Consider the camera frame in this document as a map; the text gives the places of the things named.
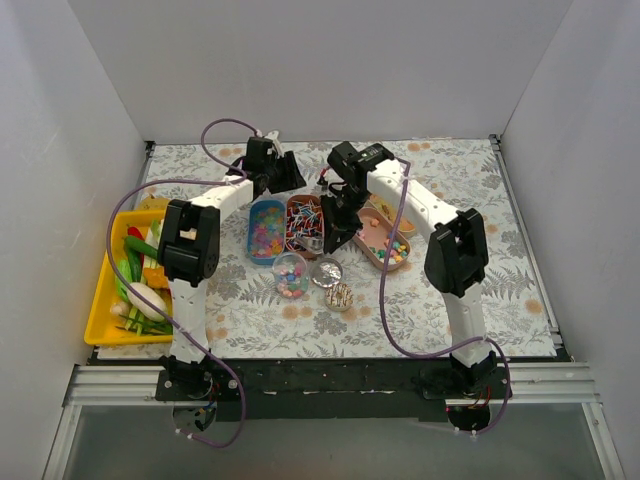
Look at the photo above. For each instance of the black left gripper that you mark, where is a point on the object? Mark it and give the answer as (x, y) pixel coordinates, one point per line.
(279, 170)

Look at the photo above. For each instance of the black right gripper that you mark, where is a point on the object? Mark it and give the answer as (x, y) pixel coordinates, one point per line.
(338, 209)

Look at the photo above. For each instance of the pink lollipop tray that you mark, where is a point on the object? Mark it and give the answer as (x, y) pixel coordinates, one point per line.
(303, 218)

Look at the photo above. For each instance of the blue candy tray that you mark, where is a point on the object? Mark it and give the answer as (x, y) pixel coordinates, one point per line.
(266, 233)

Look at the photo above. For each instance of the clear glass jar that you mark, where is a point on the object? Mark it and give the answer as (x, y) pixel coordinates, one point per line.
(291, 276)

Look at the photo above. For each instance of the beige gummy candy tray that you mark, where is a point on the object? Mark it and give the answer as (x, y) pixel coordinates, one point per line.
(389, 211)

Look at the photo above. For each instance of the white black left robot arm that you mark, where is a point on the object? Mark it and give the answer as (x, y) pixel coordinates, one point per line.
(189, 251)

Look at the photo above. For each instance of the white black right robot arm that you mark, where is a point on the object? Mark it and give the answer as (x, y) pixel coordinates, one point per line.
(457, 252)

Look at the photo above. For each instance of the clear glass jar lid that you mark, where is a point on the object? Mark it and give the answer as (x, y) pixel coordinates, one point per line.
(326, 273)

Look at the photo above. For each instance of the small donut decorated tin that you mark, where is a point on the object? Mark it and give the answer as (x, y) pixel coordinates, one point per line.
(339, 297)

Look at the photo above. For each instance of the floral patterned table mat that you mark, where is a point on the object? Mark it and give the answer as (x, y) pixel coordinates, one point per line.
(248, 318)

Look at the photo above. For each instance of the red toy chili pepper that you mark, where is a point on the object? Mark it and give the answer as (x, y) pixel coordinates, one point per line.
(135, 232)

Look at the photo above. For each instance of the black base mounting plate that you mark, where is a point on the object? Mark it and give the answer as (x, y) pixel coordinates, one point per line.
(361, 388)

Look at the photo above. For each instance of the orange toy carrot slices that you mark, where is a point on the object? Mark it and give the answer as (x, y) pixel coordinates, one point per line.
(155, 277)

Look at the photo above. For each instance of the white toy vegetable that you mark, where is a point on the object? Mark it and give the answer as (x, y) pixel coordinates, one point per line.
(147, 301)

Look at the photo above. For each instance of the green toy vegetables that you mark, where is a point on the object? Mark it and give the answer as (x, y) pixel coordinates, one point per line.
(139, 254)

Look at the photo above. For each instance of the yellow plastic bin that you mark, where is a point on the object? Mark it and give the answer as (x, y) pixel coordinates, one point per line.
(103, 328)

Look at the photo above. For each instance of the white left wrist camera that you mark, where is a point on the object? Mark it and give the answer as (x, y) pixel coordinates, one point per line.
(273, 136)

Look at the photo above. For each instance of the aluminium frame rail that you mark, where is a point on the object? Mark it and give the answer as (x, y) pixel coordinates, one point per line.
(115, 382)

